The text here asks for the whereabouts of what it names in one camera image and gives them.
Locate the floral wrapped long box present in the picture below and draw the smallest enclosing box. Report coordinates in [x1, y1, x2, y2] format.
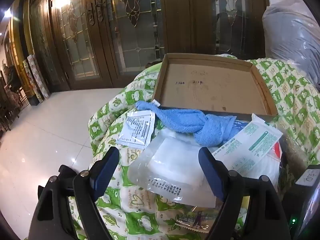
[27, 54, 50, 99]
[22, 59, 42, 103]

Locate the green white patterned blanket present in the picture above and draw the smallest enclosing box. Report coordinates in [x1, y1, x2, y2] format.
[69, 57, 320, 240]

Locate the dark wooden chair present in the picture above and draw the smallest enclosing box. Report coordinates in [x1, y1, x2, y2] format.
[0, 65, 23, 135]

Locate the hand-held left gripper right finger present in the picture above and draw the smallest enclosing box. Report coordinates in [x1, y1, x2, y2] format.
[198, 147, 292, 240]

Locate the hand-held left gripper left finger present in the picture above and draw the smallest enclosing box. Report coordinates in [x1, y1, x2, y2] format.
[27, 146, 120, 240]

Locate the white packet red label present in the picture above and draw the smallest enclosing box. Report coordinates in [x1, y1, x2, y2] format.
[240, 140, 283, 190]

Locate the white packet black print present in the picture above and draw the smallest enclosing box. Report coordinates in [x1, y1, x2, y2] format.
[115, 110, 156, 150]

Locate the blue towel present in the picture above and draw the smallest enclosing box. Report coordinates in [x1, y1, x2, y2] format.
[135, 101, 237, 147]

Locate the green white printed packet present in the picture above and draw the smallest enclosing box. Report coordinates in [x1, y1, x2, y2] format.
[212, 114, 283, 180]

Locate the colourful picture packet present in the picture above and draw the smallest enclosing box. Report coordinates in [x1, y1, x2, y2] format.
[175, 206, 225, 230]

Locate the plastic wrapped grey bundle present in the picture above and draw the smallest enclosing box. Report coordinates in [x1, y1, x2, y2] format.
[261, 0, 320, 90]

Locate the shallow cardboard box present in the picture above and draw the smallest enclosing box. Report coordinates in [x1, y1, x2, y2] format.
[152, 53, 278, 120]

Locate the wooden glass door set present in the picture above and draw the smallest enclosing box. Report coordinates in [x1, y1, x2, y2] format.
[25, 0, 270, 90]

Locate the clear plastic gauze bag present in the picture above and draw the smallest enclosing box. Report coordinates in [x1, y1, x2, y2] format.
[127, 129, 218, 208]

